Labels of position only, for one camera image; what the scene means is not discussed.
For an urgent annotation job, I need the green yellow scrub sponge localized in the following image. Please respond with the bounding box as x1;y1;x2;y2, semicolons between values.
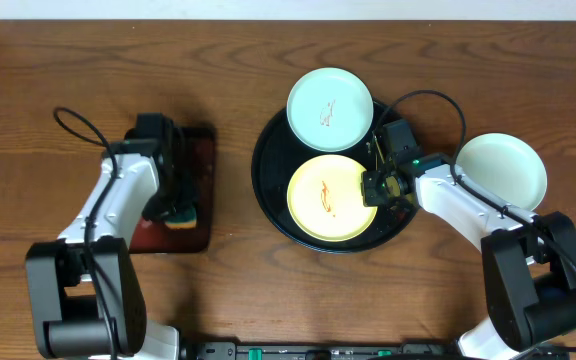
164;206;197;230

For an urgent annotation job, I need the yellow plate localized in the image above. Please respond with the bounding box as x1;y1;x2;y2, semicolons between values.
286;155;377;243

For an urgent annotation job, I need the light blue plate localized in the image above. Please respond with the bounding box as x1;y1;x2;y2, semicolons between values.
457;133;548;210
286;67;374;152

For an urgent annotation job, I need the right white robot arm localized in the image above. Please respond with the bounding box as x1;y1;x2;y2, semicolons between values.
361;154;576;359

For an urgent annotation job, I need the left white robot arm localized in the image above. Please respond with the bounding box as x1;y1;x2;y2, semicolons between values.
25;140;189;359

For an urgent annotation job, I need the dark red square tray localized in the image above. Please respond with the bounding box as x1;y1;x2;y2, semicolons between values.
130;127;216;254

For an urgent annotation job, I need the round black tray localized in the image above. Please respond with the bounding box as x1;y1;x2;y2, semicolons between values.
251;109;416;254

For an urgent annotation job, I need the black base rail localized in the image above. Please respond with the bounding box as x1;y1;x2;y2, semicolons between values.
182;340;569;360

